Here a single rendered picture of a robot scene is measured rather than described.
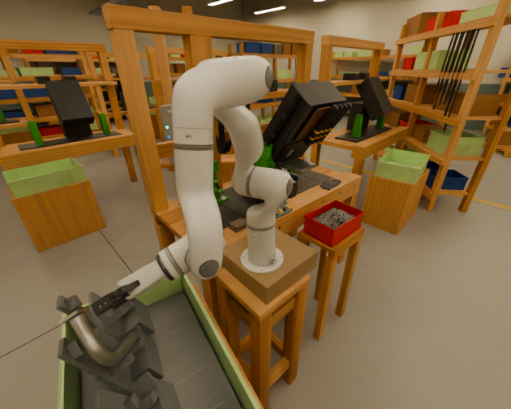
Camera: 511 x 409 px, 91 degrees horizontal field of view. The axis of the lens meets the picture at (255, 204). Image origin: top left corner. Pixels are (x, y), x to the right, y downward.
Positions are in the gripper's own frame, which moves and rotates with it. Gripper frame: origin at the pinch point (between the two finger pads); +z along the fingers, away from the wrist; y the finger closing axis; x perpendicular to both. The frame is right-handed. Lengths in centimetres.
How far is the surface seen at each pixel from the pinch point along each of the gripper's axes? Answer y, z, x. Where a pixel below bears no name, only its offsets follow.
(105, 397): -3.9, 11.0, 17.5
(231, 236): -65, -41, -2
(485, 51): -98, -353, -17
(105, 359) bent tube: -1.5, 6.3, 10.2
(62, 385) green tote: -13.3, 22.9, 10.0
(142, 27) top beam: -35, -58, -107
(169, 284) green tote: -43.9, -6.4, 2.0
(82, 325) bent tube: 0.6, 6.0, 0.7
